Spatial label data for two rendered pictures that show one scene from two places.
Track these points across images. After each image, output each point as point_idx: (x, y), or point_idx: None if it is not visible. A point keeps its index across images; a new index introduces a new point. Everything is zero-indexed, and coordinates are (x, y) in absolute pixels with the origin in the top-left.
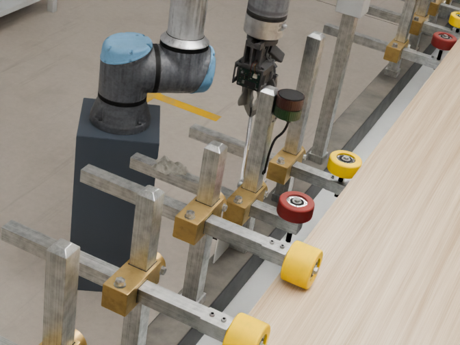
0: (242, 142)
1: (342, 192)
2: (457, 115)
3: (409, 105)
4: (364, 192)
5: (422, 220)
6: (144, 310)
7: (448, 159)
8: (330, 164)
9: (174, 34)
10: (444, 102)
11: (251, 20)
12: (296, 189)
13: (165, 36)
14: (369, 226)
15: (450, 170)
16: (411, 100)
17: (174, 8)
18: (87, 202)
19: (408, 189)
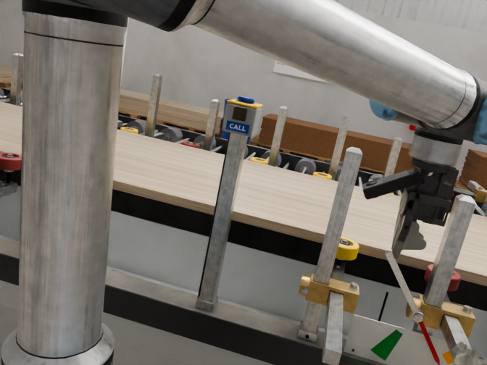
0: (333, 312)
1: None
2: (201, 188)
3: (200, 202)
4: (382, 243)
5: (388, 229)
6: None
7: (285, 206)
8: (355, 253)
9: (92, 340)
10: (179, 187)
11: (461, 148)
12: (279, 324)
13: (75, 363)
14: (425, 248)
15: (303, 208)
16: (186, 199)
17: (91, 292)
18: None
19: (354, 227)
